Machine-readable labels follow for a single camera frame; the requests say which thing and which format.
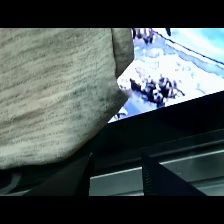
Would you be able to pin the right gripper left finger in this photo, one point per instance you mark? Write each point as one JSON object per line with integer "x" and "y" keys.
{"x": 66, "y": 181}

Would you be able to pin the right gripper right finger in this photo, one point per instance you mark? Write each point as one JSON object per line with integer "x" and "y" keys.
{"x": 163, "y": 183}

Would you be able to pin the silver frame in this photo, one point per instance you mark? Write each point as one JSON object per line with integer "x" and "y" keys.
{"x": 186, "y": 166}

